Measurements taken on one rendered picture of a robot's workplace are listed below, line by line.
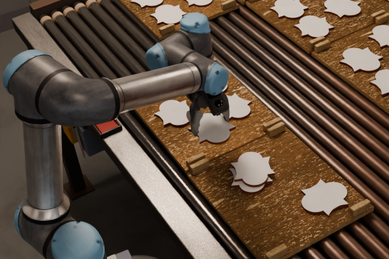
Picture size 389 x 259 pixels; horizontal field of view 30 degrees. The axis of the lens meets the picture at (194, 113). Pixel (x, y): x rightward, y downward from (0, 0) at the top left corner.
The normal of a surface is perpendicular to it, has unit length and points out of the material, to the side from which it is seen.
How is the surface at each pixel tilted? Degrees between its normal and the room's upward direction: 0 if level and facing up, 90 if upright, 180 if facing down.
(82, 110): 75
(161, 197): 0
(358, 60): 0
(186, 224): 0
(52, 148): 91
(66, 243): 10
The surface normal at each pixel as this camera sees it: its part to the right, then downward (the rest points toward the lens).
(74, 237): 0.00, -0.67
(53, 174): 0.61, 0.47
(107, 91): 0.55, -0.40
